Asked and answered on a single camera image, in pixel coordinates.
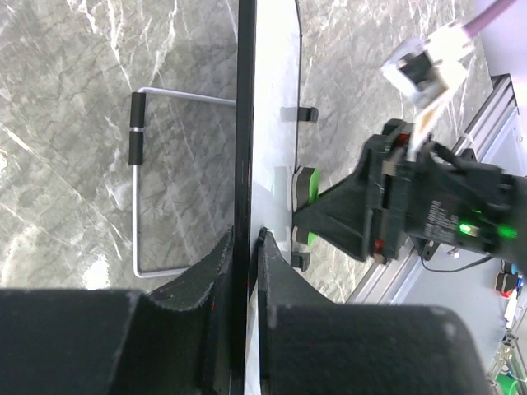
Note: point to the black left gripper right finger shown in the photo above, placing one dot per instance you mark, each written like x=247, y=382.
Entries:
x=310, y=345

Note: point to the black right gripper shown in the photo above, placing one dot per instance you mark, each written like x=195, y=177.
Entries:
x=441, y=197

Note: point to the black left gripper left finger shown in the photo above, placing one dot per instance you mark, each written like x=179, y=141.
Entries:
x=174, y=340

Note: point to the green bone-shaped eraser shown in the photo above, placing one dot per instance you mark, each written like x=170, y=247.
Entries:
x=304, y=191

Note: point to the white board with black frame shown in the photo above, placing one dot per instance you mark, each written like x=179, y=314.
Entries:
x=267, y=118

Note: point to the aluminium rail at table front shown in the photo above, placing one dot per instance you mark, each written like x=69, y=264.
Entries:
x=494, y=135

